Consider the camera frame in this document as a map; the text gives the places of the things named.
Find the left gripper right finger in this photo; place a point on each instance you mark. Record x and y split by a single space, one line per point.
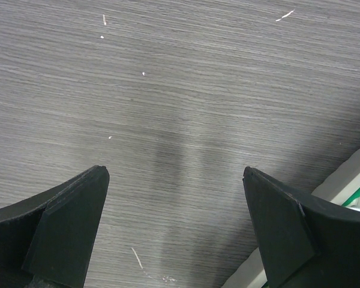
304 241

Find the grey plastic tray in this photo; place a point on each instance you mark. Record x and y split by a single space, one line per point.
336 188

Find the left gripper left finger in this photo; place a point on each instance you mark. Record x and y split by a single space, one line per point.
47 239

